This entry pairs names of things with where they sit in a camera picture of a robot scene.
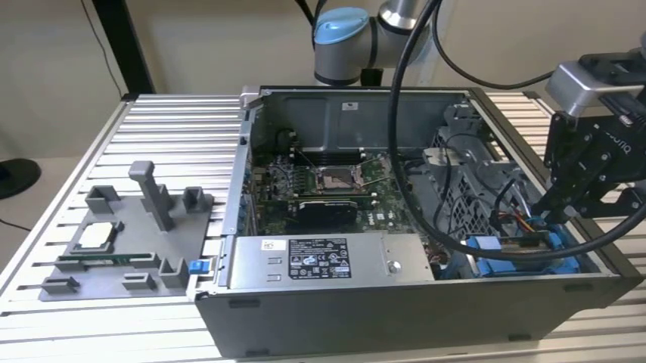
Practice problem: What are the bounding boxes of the hard disk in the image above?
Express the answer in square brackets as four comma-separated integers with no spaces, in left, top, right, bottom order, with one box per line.
[466,226,583,265]

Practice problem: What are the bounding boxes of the grey parts rack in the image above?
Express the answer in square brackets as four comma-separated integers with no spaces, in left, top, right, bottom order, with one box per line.
[39,160,218,303]

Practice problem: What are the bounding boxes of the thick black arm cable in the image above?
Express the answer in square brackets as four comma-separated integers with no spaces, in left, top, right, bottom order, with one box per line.
[388,0,646,262]

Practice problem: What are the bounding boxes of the thin black wall cable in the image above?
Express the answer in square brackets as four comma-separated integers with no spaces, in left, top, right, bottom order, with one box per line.
[81,0,127,101]

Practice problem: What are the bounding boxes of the black graphics card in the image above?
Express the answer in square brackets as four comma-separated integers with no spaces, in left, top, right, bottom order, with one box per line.
[290,199,361,234]

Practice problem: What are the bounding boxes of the power supply wire bundle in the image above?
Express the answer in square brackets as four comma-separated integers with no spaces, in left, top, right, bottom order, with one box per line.
[426,241,456,271]

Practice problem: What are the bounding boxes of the black wire in case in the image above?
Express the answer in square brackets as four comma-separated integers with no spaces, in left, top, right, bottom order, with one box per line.
[440,132,488,243]

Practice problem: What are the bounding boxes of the black upright frame post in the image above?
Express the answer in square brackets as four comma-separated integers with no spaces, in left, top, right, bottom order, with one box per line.
[90,0,157,95]

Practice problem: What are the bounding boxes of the CPU socket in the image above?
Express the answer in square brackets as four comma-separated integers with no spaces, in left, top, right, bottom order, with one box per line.
[313,164,368,192]

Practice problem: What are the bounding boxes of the metal disk bay cage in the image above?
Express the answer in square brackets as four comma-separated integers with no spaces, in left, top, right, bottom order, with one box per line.
[404,104,603,281]

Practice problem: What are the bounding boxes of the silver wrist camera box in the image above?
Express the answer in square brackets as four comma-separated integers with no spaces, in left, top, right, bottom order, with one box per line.
[545,62,645,116]

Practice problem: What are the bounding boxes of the black RAM slot bank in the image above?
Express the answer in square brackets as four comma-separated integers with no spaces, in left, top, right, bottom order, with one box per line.
[297,149,368,166]

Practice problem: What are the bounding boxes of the green RAM stick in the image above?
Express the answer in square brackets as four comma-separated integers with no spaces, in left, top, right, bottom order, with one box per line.
[58,255,155,265]

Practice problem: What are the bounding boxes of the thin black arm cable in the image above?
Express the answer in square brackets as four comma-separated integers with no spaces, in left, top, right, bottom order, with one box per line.
[432,22,557,90]

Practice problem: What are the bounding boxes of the green motherboard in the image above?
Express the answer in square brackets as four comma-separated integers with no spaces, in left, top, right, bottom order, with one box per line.
[248,150,436,237]

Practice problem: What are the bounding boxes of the silver CPU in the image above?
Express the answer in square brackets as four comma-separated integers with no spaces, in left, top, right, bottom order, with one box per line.
[81,222,118,249]

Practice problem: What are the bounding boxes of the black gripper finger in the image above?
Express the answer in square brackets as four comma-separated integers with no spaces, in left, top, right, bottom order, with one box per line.
[534,113,595,234]
[579,173,646,219]

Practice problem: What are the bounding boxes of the blue empty disk carrier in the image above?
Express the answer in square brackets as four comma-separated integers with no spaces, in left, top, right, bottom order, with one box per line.
[477,259,583,279]

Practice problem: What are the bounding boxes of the multicoloured disk power wire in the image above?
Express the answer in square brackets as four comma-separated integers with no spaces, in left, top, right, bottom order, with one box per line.
[497,177,549,235]

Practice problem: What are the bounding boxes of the silver power supply unit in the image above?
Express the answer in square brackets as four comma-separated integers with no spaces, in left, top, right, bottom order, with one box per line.
[225,233,437,290]

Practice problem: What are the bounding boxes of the dark grey PC case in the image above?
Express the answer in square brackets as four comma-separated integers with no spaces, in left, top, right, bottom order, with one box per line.
[186,85,646,358]

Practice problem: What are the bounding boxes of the black round stand base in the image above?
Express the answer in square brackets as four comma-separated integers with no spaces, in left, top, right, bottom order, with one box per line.
[0,158,43,200]

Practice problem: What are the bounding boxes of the blue data wire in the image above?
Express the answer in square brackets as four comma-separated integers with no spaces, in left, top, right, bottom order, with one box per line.
[514,181,547,231]

